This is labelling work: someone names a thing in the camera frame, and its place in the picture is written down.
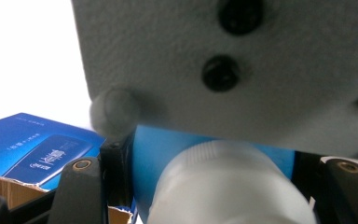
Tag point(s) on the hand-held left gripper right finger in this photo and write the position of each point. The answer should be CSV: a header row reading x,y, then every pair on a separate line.
x,y
306,171

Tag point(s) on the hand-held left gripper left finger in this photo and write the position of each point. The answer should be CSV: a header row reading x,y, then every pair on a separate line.
x,y
118,174

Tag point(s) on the white bottle with blue label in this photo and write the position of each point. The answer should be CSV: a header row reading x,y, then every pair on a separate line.
x,y
223,186

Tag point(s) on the blue cardboard box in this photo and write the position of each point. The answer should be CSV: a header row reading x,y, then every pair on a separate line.
x,y
21,146

